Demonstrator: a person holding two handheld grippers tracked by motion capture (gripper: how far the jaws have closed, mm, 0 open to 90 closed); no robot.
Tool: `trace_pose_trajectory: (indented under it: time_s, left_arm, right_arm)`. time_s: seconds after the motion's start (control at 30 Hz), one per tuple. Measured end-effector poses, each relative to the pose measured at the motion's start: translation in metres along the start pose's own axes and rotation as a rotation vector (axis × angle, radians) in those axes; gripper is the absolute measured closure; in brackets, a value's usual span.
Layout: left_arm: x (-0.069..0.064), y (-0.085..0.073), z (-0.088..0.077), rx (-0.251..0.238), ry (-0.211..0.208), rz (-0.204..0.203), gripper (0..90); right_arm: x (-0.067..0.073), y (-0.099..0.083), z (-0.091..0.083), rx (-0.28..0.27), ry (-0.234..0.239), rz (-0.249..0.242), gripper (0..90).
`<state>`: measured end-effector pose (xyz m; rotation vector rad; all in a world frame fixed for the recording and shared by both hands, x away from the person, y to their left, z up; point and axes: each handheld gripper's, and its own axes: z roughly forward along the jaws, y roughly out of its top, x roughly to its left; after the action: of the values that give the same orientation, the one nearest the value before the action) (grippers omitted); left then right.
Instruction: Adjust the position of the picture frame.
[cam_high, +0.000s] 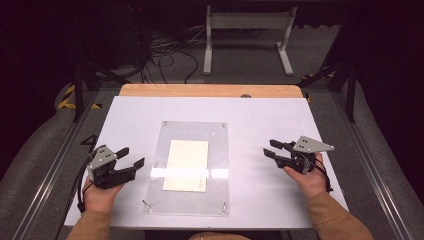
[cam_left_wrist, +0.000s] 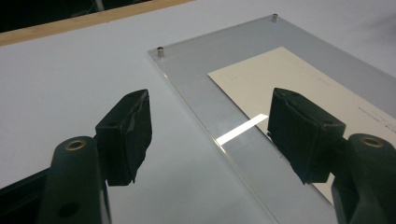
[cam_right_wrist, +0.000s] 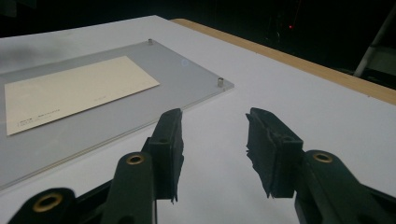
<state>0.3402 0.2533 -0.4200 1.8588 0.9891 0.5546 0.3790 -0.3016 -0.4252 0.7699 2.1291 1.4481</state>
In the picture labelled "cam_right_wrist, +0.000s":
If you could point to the clear acrylic display frame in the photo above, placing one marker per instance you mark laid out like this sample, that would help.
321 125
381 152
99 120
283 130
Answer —
177 93

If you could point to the white table board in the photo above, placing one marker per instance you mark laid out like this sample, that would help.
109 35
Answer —
280 93

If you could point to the cream paper card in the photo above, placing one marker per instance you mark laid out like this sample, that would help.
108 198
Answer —
77 93

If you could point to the wooden table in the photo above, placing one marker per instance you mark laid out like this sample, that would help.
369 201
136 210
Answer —
280 57

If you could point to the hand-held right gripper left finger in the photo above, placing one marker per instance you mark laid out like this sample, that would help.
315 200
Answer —
168 149

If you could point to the white metal stand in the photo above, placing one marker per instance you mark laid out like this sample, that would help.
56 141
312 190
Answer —
373 43

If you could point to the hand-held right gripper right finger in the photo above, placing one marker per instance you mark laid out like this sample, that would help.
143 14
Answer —
274 155

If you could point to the silver standoff screw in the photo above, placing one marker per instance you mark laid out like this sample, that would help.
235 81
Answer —
150 41
220 82

